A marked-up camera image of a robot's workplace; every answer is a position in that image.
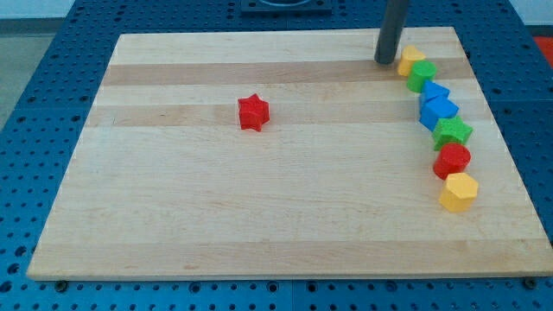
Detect red star block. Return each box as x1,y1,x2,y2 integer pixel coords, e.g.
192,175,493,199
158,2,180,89
238,93,270,131

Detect green star block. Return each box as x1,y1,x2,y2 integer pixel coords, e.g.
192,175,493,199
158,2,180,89
432,116,474,151

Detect wooden board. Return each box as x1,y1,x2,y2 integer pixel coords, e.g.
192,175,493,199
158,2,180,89
27,27,552,281

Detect small blue block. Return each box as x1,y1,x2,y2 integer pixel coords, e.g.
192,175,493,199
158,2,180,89
419,80,450,110

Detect blue cube block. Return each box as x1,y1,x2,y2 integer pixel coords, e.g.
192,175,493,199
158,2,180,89
419,96,459,131

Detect green cylinder block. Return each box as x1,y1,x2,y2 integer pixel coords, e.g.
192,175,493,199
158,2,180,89
406,60,437,93

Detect red cylinder block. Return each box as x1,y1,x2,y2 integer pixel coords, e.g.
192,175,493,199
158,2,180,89
433,143,472,180

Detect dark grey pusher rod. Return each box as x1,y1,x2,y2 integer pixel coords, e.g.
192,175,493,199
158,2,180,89
374,0,410,65

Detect yellow hexagon block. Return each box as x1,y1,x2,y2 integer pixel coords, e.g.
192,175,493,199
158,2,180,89
438,173,479,213

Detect dark blue base plate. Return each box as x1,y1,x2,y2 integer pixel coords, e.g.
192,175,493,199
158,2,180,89
239,0,333,15

